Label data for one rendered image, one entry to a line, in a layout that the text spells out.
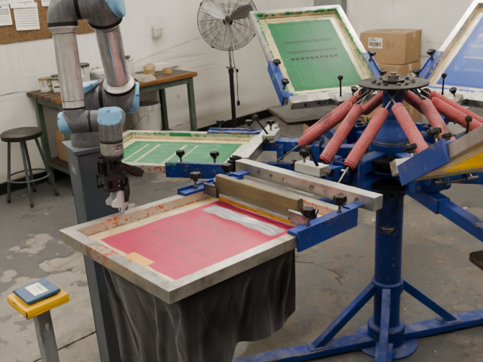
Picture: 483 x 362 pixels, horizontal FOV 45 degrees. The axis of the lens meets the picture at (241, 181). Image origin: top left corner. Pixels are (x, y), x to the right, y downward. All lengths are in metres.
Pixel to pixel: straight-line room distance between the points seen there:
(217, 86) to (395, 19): 2.11
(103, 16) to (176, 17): 4.53
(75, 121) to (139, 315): 0.67
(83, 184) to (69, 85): 0.44
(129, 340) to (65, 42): 1.00
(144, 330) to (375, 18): 5.20
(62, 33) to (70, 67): 0.11
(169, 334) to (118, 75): 0.93
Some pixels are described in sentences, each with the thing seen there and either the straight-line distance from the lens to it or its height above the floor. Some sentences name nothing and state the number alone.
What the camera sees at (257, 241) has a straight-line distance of 1.86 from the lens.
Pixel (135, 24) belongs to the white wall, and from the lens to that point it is 6.23.
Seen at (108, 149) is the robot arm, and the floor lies 1.28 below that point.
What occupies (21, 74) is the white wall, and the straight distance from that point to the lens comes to 5.67.
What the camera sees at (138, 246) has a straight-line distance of 1.87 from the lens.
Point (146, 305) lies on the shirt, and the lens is 1.85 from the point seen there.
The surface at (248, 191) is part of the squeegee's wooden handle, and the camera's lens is 2.07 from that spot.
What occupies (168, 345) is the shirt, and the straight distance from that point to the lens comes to 1.87.
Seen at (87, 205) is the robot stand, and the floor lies 0.98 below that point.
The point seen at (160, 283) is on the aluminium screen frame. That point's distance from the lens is 1.56.
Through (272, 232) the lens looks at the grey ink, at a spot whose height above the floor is 0.99.
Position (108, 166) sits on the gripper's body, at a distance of 1.97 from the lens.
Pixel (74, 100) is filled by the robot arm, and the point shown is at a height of 1.42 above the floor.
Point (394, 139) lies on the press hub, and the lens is 2.60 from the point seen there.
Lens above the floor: 1.79
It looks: 20 degrees down
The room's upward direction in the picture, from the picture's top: 4 degrees counter-clockwise
